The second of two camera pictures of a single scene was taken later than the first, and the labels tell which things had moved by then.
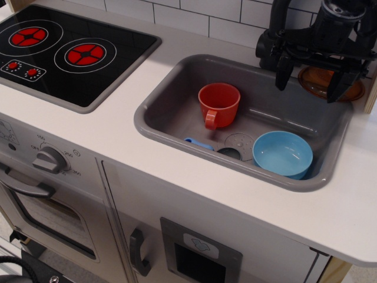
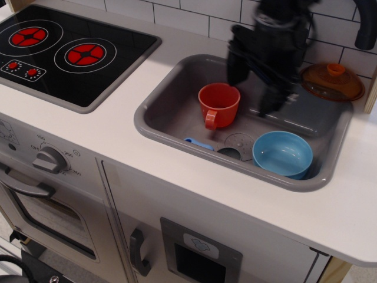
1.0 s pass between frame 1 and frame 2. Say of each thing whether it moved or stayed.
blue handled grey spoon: stayed
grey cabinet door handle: stayed
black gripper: moved
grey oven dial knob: stayed
